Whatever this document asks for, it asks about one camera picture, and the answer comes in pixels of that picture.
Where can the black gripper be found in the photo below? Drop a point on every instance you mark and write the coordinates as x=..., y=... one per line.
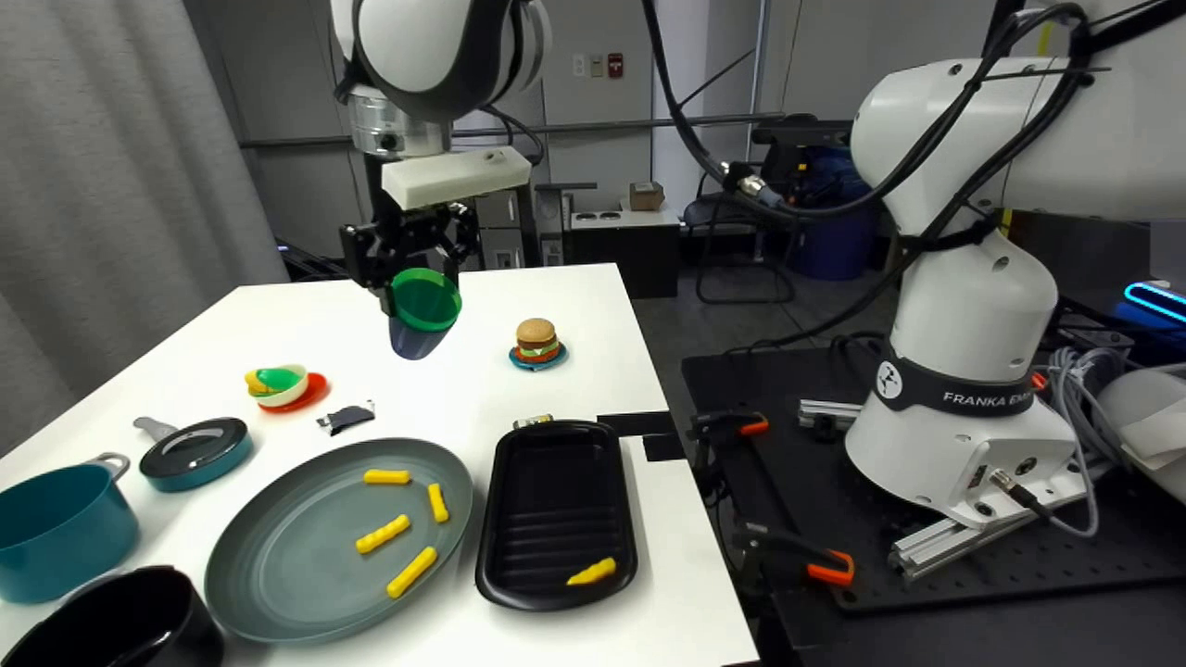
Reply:
x=424, y=238

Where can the blue cup with green rim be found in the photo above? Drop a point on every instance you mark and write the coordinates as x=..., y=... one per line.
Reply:
x=424, y=301

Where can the yellow toy chip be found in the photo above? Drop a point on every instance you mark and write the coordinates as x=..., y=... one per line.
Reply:
x=590, y=572
x=388, y=475
x=384, y=535
x=439, y=501
x=414, y=572

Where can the gray plate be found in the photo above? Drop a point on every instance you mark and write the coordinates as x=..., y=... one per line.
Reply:
x=291, y=568

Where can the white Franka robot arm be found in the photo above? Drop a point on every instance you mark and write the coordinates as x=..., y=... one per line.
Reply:
x=986, y=310

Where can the small teal plate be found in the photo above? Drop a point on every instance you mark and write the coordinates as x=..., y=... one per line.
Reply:
x=539, y=363

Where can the small orange plate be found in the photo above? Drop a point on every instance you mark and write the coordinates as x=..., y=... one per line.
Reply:
x=318, y=394

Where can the toy hamburger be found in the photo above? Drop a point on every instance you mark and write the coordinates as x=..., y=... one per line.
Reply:
x=539, y=333

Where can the small black gray clip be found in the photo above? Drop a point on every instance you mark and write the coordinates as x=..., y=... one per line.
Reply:
x=345, y=419

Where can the small pale yellow toy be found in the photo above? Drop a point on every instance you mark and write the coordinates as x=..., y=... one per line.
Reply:
x=533, y=419

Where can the black desk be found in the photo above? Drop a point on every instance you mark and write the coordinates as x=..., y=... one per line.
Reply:
x=630, y=254

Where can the small cardboard box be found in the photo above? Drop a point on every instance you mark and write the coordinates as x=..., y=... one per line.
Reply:
x=646, y=195

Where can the black ridged grill tray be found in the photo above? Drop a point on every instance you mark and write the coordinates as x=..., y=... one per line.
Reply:
x=550, y=505

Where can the small teal frying pan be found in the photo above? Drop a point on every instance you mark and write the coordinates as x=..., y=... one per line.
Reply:
x=193, y=452

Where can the black office chair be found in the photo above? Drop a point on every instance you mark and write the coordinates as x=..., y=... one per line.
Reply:
x=734, y=246

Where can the black equipment box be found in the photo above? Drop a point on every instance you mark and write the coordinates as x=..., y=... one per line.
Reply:
x=801, y=152

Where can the blue bin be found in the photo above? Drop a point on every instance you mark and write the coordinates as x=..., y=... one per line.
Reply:
x=837, y=246

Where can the teal pot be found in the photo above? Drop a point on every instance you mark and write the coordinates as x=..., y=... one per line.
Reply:
x=61, y=531

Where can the black pot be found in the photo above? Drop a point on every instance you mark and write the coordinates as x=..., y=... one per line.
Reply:
x=123, y=624

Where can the blue lit device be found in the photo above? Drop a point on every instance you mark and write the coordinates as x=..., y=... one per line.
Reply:
x=1155, y=301

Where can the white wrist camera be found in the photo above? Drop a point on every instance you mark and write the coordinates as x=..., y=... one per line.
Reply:
x=452, y=180

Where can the black flat bracket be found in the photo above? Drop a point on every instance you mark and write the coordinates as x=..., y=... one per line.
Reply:
x=634, y=431

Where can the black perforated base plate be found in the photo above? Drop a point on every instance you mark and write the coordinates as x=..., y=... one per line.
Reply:
x=792, y=494

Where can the aluminium extrusion rail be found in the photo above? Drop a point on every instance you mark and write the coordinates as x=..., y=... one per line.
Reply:
x=977, y=531

